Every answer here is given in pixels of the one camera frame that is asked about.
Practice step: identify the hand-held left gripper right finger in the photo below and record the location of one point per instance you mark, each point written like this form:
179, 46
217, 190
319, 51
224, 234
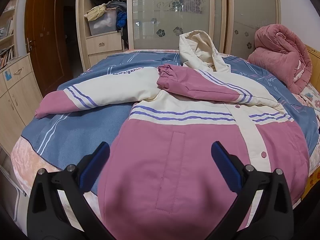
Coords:
225, 165

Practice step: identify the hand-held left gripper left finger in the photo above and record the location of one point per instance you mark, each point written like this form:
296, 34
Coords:
94, 165

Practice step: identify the pink and cream hooded jacket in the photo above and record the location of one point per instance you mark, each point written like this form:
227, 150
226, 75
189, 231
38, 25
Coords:
150, 140

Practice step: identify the grey clothes pile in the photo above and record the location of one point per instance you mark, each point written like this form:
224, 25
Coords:
116, 5

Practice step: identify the blue striped blanket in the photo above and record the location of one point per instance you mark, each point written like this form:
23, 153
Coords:
82, 130

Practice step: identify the light wood cabinet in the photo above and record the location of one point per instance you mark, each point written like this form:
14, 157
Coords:
20, 92

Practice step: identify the white floral bedding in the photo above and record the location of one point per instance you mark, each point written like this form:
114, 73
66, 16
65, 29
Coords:
308, 97

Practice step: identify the wardrobe drawer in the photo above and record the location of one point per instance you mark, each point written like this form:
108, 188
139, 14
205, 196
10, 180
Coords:
103, 43

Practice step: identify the pink folded quilt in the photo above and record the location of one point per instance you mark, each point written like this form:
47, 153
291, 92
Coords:
275, 52

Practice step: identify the clear plastic storage box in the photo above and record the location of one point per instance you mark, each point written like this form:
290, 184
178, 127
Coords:
102, 25

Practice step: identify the row of books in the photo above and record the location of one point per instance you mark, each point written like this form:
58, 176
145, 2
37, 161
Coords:
6, 55

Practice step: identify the wooden headboard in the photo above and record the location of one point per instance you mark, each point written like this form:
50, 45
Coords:
314, 55

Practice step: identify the brown wooden door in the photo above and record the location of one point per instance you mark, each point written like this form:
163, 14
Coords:
50, 30

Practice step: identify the blue garment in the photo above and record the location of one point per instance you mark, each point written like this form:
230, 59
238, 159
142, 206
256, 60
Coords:
121, 20

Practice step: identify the pale yellow cloth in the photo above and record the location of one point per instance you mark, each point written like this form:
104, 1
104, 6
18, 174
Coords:
95, 12

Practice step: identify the light wood bookshelf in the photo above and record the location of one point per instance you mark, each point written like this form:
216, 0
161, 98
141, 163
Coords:
10, 36

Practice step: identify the wardrobe with frosted glass doors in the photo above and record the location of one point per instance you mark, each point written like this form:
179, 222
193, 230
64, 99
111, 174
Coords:
150, 5

